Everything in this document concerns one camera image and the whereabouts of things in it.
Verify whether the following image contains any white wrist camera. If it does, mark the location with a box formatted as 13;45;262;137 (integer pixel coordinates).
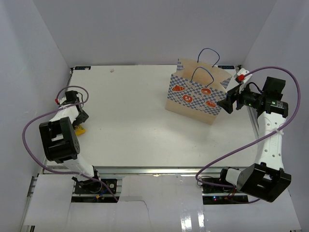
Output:
55;97;66;106
234;68;252;93

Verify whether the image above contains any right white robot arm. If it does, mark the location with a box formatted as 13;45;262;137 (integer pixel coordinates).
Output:
217;77;292;203

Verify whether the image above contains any blue checkered paper bag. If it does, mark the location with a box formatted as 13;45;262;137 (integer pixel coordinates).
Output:
165;48;232;125

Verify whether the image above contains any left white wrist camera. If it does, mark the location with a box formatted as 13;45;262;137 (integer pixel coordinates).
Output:
55;97;66;106

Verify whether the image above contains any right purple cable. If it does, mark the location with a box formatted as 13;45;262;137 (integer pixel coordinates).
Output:
195;66;302;203

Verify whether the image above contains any black xdof label sticker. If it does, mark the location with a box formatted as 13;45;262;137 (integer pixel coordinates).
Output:
217;65;235;70

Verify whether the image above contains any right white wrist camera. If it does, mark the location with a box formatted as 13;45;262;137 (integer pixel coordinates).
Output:
234;68;252;93

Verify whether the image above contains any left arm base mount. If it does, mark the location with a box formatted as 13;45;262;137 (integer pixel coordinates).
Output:
74;179;117;196

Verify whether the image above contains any white front cover sheet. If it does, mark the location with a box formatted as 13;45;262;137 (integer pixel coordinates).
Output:
24;174;301;232

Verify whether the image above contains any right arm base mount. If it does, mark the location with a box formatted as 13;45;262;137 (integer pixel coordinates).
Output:
197;181;249;205

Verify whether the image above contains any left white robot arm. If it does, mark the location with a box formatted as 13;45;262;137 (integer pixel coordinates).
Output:
39;90;102;193

